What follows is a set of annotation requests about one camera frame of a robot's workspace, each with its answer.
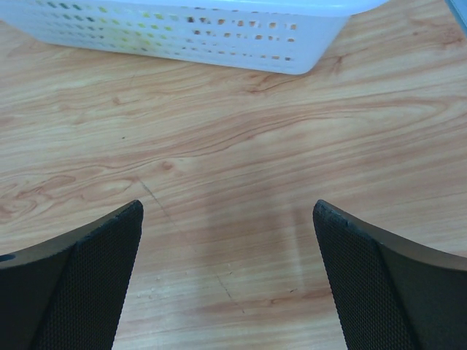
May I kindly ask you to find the white perforated plastic basket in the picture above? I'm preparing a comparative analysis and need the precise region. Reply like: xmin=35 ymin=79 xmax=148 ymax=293
xmin=1 ymin=0 xmax=379 ymax=75

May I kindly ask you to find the yellow lime patterned towel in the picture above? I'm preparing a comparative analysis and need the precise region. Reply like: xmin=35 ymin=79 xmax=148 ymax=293
xmin=96 ymin=5 xmax=174 ymax=53

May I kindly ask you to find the green cream patterned towel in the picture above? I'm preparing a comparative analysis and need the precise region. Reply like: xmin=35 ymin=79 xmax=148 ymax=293
xmin=43 ymin=1 xmax=97 ymax=32

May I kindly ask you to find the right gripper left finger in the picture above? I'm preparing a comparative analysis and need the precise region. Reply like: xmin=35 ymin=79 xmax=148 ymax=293
xmin=1 ymin=201 xmax=144 ymax=349

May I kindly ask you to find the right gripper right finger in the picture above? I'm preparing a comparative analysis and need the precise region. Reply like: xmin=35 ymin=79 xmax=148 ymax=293
xmin=313 ymin=200 xmax=466 ymax=349

